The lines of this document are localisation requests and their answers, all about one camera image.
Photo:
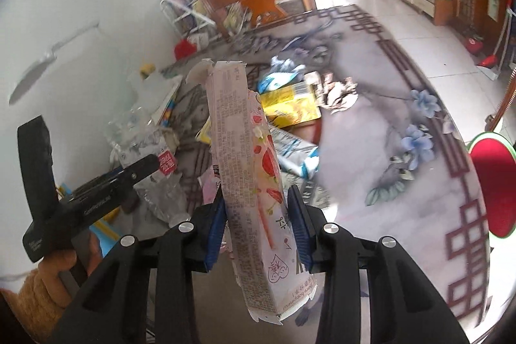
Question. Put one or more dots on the blue white flat packet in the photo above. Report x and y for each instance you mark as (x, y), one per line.
(298, 154)

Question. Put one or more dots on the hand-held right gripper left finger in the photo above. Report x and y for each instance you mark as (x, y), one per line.
(213, 233)

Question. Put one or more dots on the red canister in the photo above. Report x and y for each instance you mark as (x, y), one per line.
(473, 43)

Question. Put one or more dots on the printed paper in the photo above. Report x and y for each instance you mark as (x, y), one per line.
(336, 92)

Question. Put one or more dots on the floral printed tablecloth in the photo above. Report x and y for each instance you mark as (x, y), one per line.
(383, 150)

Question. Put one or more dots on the small yellow packet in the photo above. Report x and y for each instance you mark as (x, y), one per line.
(205, 132)

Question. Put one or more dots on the person's left hand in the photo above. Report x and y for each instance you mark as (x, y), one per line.
(60, 261)

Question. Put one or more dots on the yellow snack box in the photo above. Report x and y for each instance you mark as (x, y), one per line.
(288, 106)

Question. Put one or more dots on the red bucket green rim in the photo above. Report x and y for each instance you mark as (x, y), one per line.
(494, 182)

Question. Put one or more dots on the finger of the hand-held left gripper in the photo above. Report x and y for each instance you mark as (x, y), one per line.
(141, 164)

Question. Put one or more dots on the person's left forearm brown sleeve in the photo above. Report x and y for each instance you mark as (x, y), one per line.
(36, 303)

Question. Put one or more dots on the clear bottle yellow cap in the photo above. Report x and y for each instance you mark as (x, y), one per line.
(149, 80)

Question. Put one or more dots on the red broom with dustpan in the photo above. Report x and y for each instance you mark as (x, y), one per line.
(494, 60)

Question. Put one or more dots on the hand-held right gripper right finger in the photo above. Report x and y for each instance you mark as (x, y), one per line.
(300, 233)

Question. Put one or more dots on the book with colourful spine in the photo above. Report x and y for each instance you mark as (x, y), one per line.
(170, 104)

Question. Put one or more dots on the crushed clear plastic bottle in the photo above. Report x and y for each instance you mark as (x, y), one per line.
(153, 142)

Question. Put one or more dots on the red bag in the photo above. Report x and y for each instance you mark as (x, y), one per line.
(185, 48)

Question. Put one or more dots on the blue white plastic wrapper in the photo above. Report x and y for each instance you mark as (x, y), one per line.
(278, 80)

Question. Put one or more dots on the pink printed carton box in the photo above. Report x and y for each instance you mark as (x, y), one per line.
(242, 166)

